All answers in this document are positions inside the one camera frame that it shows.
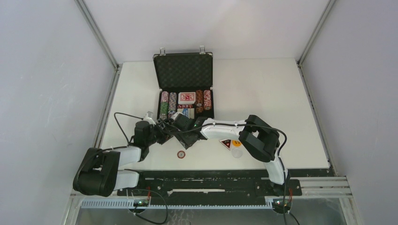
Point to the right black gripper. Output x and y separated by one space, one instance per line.
186 143

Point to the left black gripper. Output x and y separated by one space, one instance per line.
165 135

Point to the red poker chip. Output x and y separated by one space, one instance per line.
181 154

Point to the red triangular all-in button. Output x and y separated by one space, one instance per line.
226 143

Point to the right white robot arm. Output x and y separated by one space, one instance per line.
263 142

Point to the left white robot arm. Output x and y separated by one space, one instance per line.
99 171

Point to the red playing card deck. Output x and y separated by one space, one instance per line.
186 98

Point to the mixed chip stack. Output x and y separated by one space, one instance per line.
164 105
172 102

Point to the left mixed chip stack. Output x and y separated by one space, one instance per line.
164 105

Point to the orange chip stack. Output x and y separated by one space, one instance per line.
199 101

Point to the red white chip stack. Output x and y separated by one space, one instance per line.
207 100

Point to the orange big blind button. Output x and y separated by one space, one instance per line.
236 143

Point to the black aluminium poker case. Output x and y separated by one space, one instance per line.
186 72

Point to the clear dealer button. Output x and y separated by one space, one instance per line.
236 152

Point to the left controller board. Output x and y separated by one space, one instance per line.
140 203

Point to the controller board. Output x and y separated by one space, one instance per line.
281 203
140 203

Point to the right controller board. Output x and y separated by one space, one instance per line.
281 203

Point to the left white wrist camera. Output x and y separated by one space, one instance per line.
150 118

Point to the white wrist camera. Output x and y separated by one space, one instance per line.
150 118
176 116

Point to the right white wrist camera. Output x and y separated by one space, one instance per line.
176 116

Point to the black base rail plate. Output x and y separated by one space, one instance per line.
216 187

